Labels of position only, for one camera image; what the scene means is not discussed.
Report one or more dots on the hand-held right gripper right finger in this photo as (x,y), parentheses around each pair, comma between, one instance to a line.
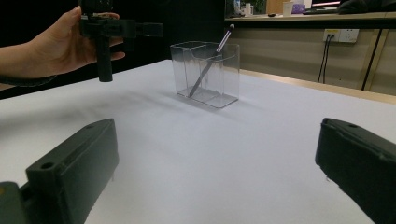
(364,168)

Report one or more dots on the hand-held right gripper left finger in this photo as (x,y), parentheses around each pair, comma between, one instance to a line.
(71,174)

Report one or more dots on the black makeup brush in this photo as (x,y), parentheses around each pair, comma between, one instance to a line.
(207,70)

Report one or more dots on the clear plastic organizer box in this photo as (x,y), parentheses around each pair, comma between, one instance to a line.
(218,81)

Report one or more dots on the black curtain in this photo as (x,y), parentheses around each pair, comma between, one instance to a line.
(186,18)

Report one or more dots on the wooden table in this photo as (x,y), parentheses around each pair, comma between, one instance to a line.
(342,89)

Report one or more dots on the clear bottle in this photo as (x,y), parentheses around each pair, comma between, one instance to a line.
(237,6)

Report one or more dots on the white cup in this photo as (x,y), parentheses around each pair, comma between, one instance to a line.
(287,8)

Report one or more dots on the white table board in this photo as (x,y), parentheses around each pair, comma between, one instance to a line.
(218,155)

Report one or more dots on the purple box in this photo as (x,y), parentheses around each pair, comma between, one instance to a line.
(299,8)

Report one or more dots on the background wooden counter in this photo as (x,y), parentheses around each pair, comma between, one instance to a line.
(311,18)

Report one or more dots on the dark cloth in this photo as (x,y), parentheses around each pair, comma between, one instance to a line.
(364,6)

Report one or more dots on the dark keyboard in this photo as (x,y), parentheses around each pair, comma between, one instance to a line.
(320,11)

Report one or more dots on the white wall outlet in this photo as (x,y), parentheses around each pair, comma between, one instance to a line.
(345,35)

